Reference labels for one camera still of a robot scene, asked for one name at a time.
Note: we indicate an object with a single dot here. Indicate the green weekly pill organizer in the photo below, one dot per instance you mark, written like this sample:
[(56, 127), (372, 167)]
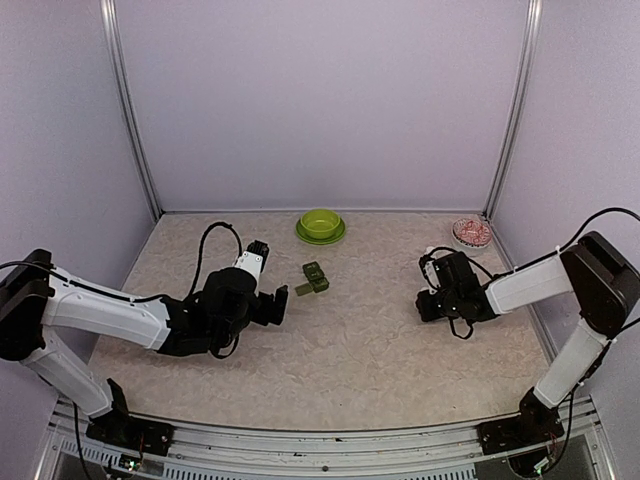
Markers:
[(316, 280)]

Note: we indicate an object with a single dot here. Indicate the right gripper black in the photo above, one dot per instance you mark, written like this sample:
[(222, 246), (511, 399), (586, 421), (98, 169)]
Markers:
[(426, 312)]

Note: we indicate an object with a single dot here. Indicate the red patterned ceramic bowl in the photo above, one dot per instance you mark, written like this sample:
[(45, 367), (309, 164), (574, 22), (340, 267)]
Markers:
[(472, 235)]

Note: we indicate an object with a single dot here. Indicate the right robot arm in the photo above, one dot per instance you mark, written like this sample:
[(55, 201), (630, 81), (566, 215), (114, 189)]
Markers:
[(602, 282)]

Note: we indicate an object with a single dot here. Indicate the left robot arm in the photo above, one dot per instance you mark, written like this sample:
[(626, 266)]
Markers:
[(37, 298)]

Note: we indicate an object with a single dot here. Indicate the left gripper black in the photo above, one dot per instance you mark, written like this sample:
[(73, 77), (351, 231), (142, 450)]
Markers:
[(265, 314)]

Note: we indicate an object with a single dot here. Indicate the aluminium frame post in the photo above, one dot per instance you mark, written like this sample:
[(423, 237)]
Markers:
[(114, 44), (517, 107)]

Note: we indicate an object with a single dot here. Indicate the green bowl with saucer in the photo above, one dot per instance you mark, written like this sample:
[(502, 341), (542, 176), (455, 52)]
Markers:
[(320, 227)]

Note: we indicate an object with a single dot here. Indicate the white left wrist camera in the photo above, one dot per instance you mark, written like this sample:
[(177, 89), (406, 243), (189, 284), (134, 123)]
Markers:
[(253, 260)]

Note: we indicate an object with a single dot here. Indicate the left aluminium frame post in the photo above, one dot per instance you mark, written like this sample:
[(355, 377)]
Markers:
[(114, 44)]

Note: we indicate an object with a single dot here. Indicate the right aluminium frame post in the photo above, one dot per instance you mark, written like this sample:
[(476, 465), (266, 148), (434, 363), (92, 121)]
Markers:
[(517, 107)]

